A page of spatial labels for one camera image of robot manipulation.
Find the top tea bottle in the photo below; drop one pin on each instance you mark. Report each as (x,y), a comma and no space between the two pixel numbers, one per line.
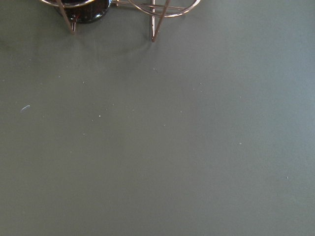
(85,11)

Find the copper wire bottle rack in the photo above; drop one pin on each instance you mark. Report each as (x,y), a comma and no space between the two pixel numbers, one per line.
(157,10)

